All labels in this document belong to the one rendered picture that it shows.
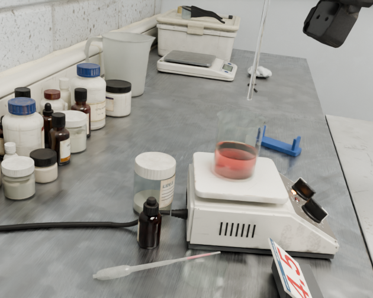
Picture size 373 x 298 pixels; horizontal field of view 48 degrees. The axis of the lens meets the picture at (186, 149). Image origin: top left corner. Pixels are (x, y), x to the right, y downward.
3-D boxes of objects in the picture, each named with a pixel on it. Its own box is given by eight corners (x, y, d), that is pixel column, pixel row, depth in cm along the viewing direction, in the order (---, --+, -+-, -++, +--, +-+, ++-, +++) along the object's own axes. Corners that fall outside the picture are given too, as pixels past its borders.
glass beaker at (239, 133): (209, 162, 60) (216, 106, 57) (253, 167, 60) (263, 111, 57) (208, 185, 54) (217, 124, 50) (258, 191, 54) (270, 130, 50)
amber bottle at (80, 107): (74, 130, 87) (74, 85, 83) (93, 133, 87) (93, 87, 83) (67, 137, 84) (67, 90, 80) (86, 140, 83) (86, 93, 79)
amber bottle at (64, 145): (47, 165, 72) (44, 116, 69) (52, 156, 76) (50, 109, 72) (67, 167, 73) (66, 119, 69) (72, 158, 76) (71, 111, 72)
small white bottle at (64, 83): (73, 119, 93) (73, 80, 90) (57, 119, 92) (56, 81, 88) (71, 113, 96) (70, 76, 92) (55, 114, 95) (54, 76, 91)
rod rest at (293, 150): (301, 152, 88) (305, 136, 87) (295, 157, 86) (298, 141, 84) (259, 138, 93) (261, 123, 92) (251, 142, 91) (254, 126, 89)
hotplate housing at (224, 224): (308, 209, 67) (320, 164, 64) (335, 262, 55) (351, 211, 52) (170, 198, 66) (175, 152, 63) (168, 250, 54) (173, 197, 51)
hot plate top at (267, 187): (271, 162, 63) (272, 157, 63) (289, 205, 52) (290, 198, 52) (192, 156, 63) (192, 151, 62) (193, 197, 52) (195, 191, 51)
